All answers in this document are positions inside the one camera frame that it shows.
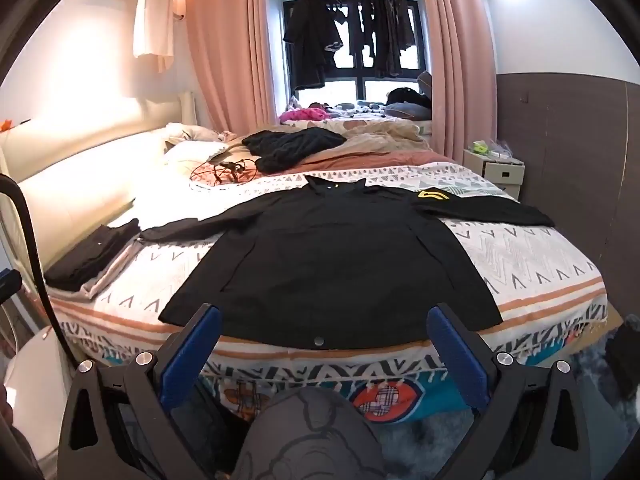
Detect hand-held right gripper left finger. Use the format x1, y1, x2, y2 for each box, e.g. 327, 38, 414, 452
56, 302, 223, 480

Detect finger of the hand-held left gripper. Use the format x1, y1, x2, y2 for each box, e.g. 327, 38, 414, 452
0, 269, 24, 306

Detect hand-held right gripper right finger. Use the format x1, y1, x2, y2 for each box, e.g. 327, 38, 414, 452
426, 302, 588, 480

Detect black jacket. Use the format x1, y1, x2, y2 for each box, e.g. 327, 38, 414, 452
139, 175, 557, 351

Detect folded black clothes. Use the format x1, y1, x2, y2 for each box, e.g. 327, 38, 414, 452
44, 217, 142, 292

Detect row of hanging dark clothes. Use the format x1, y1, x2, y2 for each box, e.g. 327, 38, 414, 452
345, 0, 421, 78

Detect grey fluffy rug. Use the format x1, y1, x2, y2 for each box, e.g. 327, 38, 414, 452
370, 330, 640, 480

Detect grey folded cloth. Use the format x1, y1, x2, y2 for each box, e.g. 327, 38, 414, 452
82, 240, 146, 301

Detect white round stool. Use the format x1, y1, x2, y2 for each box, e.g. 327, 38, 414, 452
0, 327, 76, 466

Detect bed with patterned sheet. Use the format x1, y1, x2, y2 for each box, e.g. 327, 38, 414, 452
47, 160, 608, 376

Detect white padded headboard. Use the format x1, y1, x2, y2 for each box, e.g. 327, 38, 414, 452
0, 91, 201, 271

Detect grey printed pants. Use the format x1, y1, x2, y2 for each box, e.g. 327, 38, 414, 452
232, 389, 387, 480

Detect dark bag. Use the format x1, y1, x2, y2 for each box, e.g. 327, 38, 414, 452
605, 314, 640, 401

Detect white nightstand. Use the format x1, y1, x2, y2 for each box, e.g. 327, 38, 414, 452
462, 147, 526, 200

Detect white pillow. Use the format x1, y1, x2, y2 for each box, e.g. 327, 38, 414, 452
164, 140, 228, 167

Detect grey plush toy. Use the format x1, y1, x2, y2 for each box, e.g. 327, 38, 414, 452
167, 122, 241, 143

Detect black knit garment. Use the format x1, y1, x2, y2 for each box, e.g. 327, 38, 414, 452
241, 127, 348, 176

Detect beige duvet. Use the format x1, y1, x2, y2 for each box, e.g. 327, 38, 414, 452
225, 117, 433, 161

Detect grey pillow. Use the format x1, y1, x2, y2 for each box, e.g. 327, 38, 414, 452
384, 102, 433, 121

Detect magenta cloth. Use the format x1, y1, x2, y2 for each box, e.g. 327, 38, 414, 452
279, 104, 328, 123

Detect black cloth bundle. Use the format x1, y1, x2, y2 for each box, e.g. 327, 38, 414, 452
387, 87, 432, 108

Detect patterned window seat bedding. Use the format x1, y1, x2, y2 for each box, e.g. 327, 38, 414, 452
327, 101, 433, 133

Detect white hanging garment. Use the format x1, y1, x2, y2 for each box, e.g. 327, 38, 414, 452
132, 0, 182, 73

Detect pink curtain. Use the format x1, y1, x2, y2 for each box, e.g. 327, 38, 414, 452
185, 0, 283, 138
415, 0, 501, 163

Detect black hanging coat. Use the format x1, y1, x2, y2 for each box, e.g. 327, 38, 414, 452
282, 0, 346, 92

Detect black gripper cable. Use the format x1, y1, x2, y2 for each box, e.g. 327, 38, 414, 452
0, 174, 81, 367

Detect tangled red black cables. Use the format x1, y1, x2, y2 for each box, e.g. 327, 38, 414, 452
190, 157, 261, 187

